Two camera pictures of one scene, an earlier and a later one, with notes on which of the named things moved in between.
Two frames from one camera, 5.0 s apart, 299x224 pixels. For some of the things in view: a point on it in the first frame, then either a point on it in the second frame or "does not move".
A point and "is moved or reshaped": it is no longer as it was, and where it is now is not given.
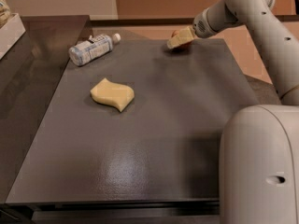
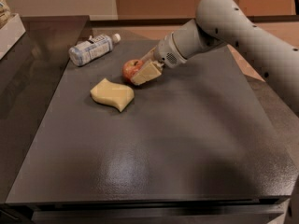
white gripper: (201, 25) → (165, 54)
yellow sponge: (110, 92) does not move
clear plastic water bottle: (92, 48) does not move
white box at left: (10, 34) does not move
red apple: (183, 46) is moved or reshaped
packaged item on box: (5, 12) does not move
